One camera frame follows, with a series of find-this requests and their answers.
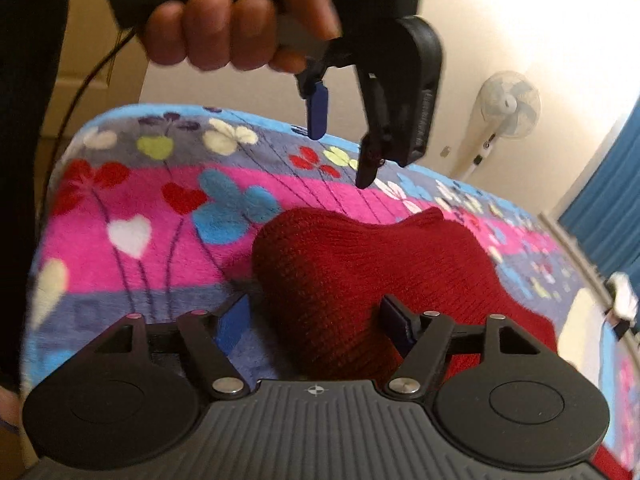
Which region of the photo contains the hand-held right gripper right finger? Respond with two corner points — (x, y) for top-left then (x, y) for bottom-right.
(381, 294), (544, 402)

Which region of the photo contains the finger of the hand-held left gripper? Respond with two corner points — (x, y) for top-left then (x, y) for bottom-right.
(295, 37), (357, 142)
(355, 64), (402, 190)

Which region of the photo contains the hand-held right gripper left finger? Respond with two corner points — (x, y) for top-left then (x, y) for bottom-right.
(93, 292), (252, 402)

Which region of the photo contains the red knit sweater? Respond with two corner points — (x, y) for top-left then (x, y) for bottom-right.
(251, 207), (633, 480)

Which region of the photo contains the person's left hand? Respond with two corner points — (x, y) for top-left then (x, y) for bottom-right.
(140, 0), (344, 75)

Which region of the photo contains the white standing fan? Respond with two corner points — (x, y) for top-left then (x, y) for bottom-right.
(452, 71), (542, 181)

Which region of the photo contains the floral fleece blanket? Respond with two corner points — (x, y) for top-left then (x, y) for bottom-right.
(20, 104), (640, 467)

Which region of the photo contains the white quilted bed sheet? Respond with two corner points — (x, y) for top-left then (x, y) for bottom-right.
(569, 287), (617, 398)

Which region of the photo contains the white cloth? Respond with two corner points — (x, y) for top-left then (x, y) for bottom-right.
(604, 272), (640, 339)

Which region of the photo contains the blue curtain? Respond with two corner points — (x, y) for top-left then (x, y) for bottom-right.
(556, 109), (640, 267)

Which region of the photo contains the person's dark clothing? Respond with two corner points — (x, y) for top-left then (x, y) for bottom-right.
(0, 0), (72, 378)

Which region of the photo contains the black cable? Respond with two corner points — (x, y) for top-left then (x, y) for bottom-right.
(42, 27), (138, 211)

